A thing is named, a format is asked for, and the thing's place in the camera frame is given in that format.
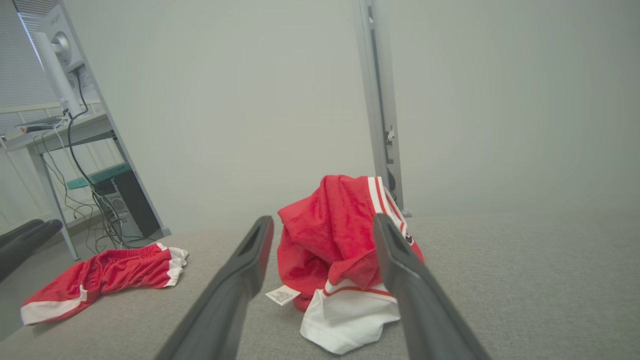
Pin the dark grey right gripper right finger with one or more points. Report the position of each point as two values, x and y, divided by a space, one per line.
425 310

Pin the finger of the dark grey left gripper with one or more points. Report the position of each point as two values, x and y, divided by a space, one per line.
25 250
17 231

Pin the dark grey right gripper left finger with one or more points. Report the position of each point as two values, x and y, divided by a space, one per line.
225 300

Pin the red shorts white trim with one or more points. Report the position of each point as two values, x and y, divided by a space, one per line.
115 270

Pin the red basketball jersey white sleeves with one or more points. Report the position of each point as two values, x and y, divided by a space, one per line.
325 225

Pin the teal desk crossbar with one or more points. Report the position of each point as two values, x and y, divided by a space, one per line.
100 176

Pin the flat grey keyboard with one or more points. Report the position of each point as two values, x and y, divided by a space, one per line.
42 125

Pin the white office desk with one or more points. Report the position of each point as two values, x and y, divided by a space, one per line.
75 131

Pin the black computer tower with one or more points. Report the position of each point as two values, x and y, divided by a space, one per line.
137 205

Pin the white window blinds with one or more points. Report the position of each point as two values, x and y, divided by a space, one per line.
20 60

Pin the white computer monitor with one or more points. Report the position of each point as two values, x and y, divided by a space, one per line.
65 50

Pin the grey metal partition post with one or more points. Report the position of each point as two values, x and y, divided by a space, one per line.
165 232
382 100

